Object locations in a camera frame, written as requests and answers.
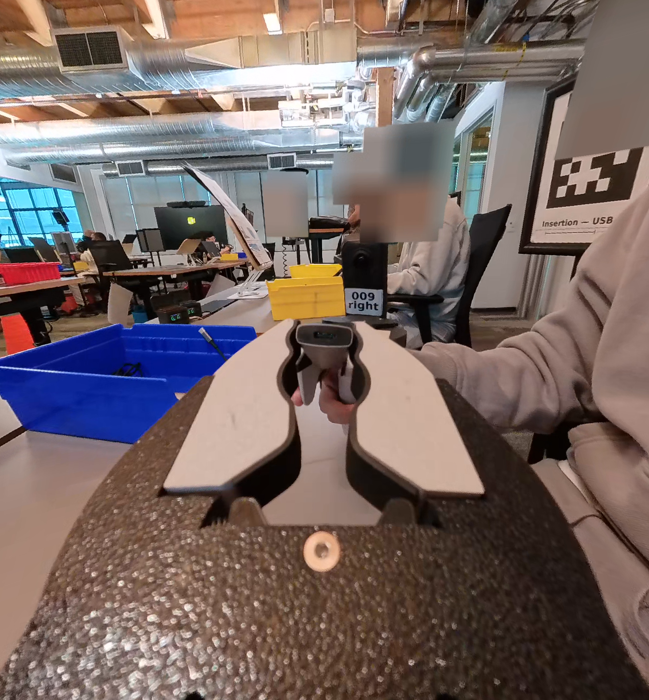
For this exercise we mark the silver air duct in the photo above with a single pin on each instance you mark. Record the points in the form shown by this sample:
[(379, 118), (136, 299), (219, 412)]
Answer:
[(138, 134), (166, 60)]

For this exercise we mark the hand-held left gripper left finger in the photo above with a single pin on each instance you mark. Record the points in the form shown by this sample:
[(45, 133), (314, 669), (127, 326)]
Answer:
[(231, 415)]

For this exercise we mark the dark grey USB adapter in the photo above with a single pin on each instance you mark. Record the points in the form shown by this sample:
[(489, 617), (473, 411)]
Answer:
[(324, 342)]

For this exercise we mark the grey neighbouring desk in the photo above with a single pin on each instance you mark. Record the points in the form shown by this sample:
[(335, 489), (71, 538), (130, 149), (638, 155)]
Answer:
[(242, 309)]

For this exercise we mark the person's right hand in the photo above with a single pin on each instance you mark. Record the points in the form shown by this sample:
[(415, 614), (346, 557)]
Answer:
[(332, 407)]

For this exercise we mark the wooden top table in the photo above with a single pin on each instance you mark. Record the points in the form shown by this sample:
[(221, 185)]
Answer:
[(18, 287)]

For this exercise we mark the red plastic bin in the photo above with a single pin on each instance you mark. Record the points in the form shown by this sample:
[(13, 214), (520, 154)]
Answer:
[(23, 272)]

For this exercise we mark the person's right forearm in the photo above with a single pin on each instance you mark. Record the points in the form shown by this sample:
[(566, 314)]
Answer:
[(576, 328)]

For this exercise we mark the black wall screen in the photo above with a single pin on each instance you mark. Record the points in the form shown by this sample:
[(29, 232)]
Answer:
[(190, 225)]

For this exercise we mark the stack of yellow bins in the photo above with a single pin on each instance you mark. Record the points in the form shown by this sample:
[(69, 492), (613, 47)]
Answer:
[(308, 301)]

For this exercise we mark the framed wall poster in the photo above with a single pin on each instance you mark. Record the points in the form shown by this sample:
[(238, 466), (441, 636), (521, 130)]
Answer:
[(543, 208)]

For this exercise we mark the tilted white board stand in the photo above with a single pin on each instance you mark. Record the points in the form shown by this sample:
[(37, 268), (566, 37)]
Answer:
[(231, 219)]

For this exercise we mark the blue plastic bin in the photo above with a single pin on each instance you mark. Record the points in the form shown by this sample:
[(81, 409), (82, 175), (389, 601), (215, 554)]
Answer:
[(84, 394)]

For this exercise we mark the black office chair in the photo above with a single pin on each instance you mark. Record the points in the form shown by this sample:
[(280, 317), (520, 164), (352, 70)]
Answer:
[(485, 257)]

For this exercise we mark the black box with green display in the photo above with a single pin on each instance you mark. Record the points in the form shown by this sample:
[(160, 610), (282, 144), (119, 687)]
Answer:
[(178, 313)]

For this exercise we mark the yellow plastic bin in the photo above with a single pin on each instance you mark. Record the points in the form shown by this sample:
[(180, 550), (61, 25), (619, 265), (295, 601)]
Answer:
[(313, 270)]

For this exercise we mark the person's grey clothing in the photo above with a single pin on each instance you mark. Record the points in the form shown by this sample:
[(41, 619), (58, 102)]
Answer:
[(619, 519)]

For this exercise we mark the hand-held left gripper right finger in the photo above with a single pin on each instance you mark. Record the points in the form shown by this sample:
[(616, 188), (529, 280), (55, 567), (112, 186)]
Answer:
[(412, 421)]

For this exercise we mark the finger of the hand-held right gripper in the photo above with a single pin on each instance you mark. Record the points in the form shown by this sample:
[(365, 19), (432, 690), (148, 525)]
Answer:
[(308, 380), (347, 385)]

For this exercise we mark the orange cone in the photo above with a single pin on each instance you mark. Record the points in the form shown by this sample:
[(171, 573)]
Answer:
[(17, 333)]

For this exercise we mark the ceiling vent unit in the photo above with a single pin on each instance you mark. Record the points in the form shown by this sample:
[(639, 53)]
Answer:
[(89, 49)]

